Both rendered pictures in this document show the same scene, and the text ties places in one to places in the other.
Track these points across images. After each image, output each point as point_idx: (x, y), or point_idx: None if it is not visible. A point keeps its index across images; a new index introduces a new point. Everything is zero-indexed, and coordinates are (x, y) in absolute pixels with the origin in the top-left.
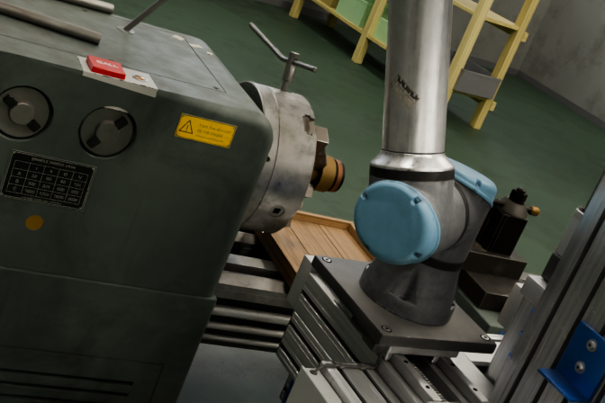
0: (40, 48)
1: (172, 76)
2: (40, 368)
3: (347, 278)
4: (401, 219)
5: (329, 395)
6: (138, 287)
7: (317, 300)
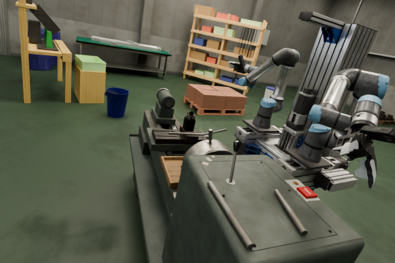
0: (321, 213)
1: (273, 173)
2: None
3: (314, 164)
4: None
5: (338, 181)
6: None
7: (300, 174)
